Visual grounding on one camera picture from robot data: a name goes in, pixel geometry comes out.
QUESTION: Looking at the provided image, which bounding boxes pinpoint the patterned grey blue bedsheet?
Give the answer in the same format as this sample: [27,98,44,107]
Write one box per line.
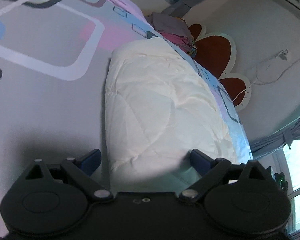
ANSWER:
[0,0,254,239]

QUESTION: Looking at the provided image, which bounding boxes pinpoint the stack of folded clothes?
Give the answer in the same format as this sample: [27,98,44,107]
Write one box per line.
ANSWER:
[145,12,197,58]

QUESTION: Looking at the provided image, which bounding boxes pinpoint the white charger cable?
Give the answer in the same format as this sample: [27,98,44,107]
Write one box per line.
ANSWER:
[231,48,300,104]

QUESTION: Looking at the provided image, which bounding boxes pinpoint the red white scalloped headboard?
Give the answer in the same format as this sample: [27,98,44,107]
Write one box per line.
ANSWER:
[189,23,252,112]

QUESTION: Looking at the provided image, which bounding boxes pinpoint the cream white puffer jacket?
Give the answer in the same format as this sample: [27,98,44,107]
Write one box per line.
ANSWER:
[105,37,238,193]

